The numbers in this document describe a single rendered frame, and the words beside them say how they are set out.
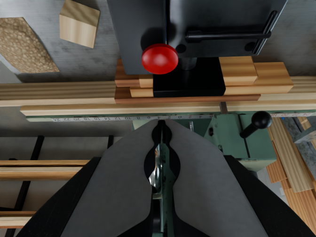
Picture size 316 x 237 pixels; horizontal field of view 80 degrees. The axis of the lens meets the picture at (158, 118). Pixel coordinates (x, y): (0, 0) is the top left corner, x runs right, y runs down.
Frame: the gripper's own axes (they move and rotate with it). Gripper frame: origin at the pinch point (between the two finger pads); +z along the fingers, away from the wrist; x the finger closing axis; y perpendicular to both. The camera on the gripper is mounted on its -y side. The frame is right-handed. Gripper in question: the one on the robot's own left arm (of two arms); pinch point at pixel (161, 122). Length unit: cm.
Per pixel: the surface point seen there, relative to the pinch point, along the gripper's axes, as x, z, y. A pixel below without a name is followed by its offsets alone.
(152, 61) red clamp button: -0.7, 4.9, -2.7
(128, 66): -3.0, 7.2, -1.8
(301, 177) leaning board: 104, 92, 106
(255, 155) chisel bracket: 11.6, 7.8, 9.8
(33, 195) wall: -162, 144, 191
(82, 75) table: -14.2, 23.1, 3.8
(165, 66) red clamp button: 0.4, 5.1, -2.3
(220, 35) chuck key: 4.8, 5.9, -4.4
